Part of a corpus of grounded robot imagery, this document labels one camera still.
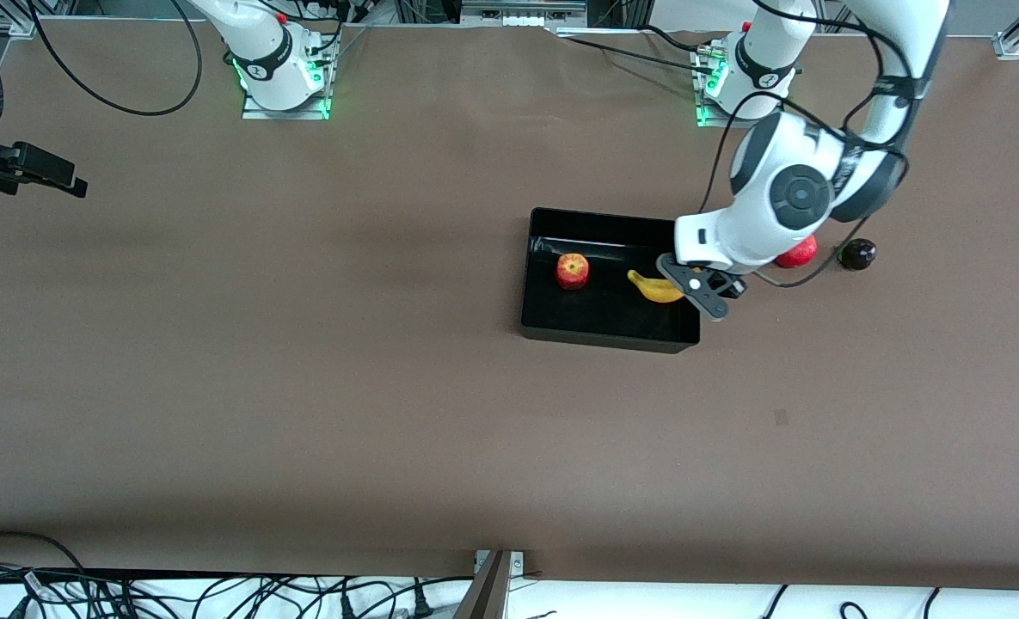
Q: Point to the grey metal device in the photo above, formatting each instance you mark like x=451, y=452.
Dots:
x=522, y=17

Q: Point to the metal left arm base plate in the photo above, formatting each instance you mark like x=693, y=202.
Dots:
x=711, y=120

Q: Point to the small metal bracket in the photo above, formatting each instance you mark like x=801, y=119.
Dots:
x=518, y=563

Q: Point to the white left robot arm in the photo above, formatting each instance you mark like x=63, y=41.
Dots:
x=733, y=236

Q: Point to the black power plug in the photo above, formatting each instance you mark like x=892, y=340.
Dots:
x=347, y=606
x=421, y=602

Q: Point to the black plastic box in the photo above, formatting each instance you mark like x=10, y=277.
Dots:
x=612, y=322

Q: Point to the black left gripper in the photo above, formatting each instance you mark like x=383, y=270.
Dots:
x=730, y=284

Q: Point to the red apple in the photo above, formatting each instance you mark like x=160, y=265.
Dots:
x=572, y=272

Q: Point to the red pomegranate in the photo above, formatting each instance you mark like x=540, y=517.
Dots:
x=797, y=255

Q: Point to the grey aluminium post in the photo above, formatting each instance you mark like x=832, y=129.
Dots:
x=485, y=597

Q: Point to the dark purple eggplant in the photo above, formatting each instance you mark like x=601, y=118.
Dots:
x=858, y=254

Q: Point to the yellow banana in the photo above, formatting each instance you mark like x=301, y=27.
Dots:
x=657, y=292

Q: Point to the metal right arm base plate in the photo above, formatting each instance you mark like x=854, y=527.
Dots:
x=255, y=113

